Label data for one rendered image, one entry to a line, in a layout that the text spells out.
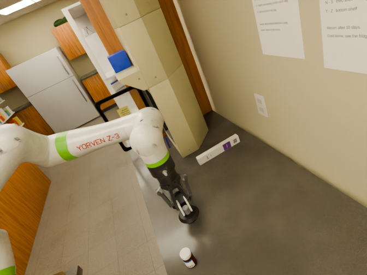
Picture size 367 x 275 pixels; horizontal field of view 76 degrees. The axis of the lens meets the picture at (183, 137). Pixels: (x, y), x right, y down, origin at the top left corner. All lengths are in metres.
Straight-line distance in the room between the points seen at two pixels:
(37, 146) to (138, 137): 0.38
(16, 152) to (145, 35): 0.71
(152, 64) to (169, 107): 0.24
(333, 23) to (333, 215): 0.61
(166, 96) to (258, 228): 0.75
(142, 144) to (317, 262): 0.64
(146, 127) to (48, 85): 5.56
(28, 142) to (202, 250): 0.72
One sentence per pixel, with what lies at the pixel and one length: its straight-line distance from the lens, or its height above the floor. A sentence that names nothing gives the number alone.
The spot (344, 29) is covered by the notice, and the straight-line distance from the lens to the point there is 0.74.
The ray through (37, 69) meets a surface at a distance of 6.21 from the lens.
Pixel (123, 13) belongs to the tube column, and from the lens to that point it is 1.17.
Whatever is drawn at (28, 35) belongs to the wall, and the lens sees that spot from 6.87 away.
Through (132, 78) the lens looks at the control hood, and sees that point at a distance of 1.19.
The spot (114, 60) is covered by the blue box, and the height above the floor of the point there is 1.57.
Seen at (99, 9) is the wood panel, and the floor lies 1.83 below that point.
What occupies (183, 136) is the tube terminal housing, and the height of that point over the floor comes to 1.07.
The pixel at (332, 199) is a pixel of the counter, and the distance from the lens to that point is 1.02.
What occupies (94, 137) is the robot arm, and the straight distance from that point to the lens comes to 0.92.
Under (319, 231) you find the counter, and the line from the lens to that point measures 0.94.
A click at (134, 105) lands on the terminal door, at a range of 1.55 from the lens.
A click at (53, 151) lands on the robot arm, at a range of 0.99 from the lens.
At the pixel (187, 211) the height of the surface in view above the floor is 1.02.
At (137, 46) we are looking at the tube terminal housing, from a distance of 1.18.
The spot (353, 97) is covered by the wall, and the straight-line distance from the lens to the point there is 0.81.
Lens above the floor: 1.73
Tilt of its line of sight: 30 degrees down
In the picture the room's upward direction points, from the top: 25 degrees counter-clockwise
